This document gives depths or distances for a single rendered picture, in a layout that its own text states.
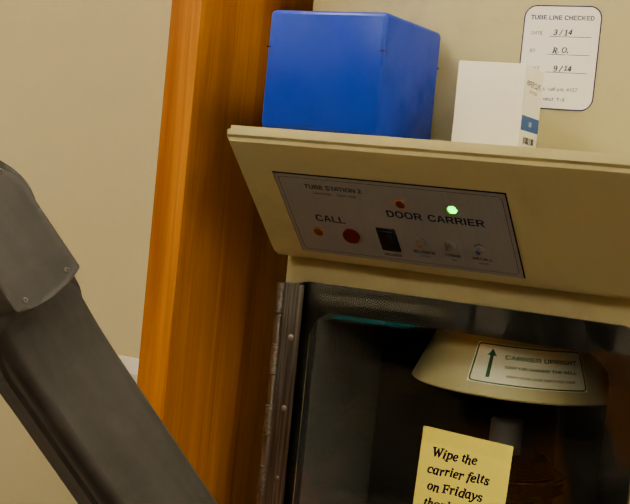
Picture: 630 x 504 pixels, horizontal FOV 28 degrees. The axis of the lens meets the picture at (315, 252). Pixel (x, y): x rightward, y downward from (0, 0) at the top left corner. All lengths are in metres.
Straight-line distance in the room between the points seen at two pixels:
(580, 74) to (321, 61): 0.20
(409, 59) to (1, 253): 0.44
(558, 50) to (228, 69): 0.27
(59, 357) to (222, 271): 0.45
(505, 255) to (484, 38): 0.18
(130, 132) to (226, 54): 0.66
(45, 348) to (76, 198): 1.13
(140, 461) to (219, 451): 0.46
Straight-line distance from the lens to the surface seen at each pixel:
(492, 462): 0.99
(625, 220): 0.88
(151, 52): 1.70
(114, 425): 0.66
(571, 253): 0.91
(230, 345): 1.11
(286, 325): 1.06
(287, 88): 0.95
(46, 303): 0.64
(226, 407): 1.12
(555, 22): 0.99
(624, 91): 0.97
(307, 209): 0.99
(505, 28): 1.00
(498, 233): 0.92
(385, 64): 0.92
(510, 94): 0.91
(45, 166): 1.80
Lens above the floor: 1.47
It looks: 3 degrees down
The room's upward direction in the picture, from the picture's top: 6 degrees clockwise
